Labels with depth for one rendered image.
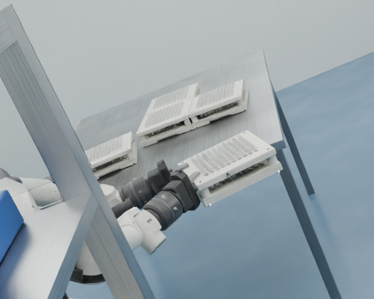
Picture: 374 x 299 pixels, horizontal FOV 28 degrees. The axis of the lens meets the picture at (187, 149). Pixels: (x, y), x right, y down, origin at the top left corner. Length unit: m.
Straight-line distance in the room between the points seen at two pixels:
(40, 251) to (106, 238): 0.23
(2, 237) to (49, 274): 0.20
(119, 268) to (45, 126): 0.32
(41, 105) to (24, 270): 0.32
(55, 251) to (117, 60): 5.15
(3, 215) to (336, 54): 5.30
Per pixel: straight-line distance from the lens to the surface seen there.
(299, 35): 6.38
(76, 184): 1.43
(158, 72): 6.34
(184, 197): 2.05
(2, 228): 1.35
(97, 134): 3.83
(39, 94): 1.38
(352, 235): 3.80
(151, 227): 1.96
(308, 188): 4.34
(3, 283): 1.22
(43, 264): 1.21
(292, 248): 3.87
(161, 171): 2.19
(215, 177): 2.06
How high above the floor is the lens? 1.81
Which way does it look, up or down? 18 degrees down
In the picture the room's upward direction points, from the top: 24 degrees counter-clockwise
